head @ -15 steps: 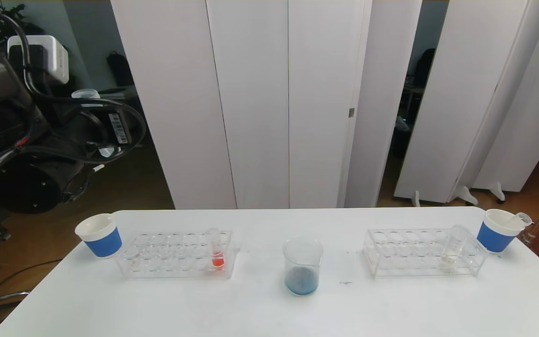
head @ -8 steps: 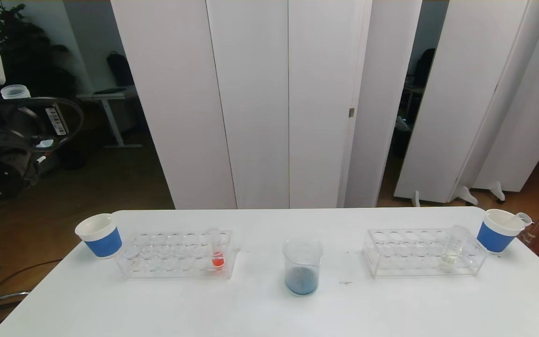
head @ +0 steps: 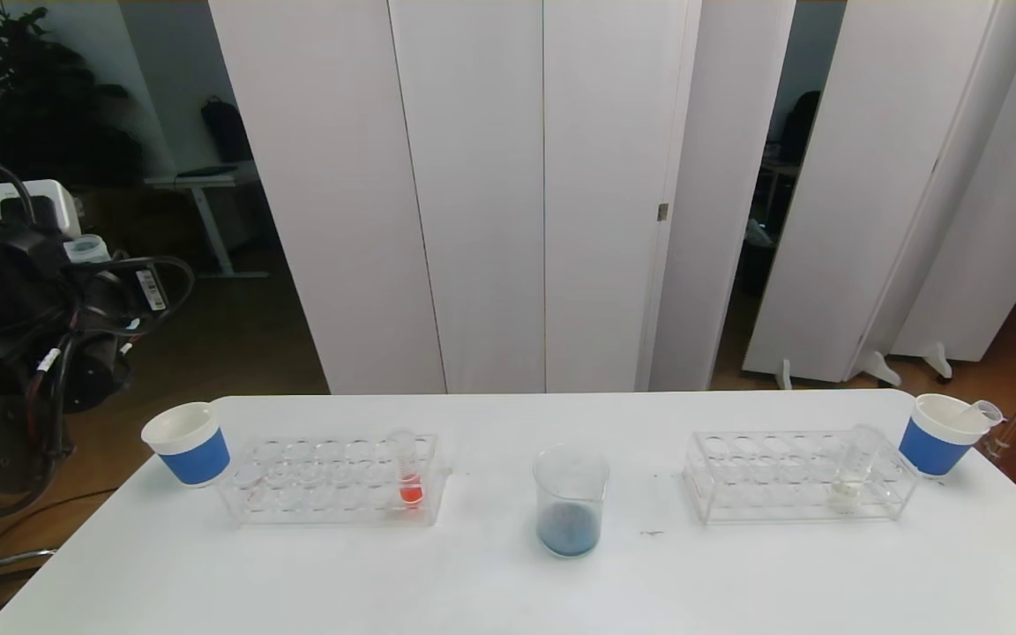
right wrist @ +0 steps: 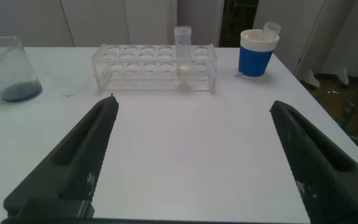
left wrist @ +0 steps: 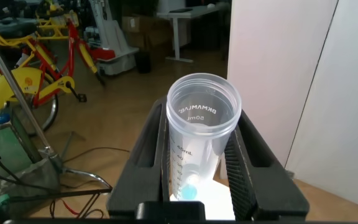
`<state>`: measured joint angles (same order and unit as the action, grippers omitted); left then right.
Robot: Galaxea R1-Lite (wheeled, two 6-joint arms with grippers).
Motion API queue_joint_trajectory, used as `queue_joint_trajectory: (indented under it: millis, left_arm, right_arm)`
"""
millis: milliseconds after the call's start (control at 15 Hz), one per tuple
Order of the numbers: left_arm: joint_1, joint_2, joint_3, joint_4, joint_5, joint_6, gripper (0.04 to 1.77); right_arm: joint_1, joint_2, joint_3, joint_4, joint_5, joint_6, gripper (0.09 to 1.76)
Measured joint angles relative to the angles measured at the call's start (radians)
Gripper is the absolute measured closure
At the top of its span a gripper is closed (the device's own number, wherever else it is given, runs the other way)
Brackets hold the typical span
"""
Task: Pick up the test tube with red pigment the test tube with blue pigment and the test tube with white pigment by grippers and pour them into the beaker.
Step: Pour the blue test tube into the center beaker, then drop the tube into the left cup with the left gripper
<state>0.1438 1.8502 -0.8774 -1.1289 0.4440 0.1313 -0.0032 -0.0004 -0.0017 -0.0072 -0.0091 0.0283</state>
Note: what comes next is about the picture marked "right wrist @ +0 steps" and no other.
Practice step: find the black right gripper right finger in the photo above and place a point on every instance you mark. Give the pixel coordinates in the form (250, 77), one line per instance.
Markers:
(322, 174)

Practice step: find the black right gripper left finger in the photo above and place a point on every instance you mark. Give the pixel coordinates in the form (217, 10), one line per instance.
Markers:
(70, 174)

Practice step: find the test tube with red liquid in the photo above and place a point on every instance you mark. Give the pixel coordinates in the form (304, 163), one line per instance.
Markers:
(271, 29)

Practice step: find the clear glass beaker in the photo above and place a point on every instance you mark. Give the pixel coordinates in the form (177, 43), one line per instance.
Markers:
(20, 91)

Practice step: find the clear acrylic test tube rack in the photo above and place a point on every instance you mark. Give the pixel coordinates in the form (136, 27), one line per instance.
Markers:
(141, 74)

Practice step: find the test tube with yellowish liquid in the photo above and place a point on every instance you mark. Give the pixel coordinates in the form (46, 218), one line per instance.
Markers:
(183, 70)

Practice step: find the blue and white paper cup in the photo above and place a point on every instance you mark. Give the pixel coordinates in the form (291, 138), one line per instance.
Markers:
(255, 60)

